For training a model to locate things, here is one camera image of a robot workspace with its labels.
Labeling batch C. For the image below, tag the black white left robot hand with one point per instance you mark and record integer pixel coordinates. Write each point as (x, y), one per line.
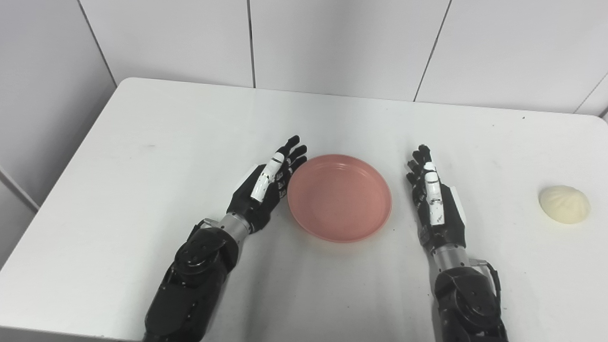
(256, 204)

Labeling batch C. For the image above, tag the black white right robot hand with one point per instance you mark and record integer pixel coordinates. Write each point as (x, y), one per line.
(449, 223)

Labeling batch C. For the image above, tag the pink round plate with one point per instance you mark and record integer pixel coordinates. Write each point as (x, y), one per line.
(339, 197)

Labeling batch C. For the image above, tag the white steamed bun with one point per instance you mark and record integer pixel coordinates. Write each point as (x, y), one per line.
(565, 205)

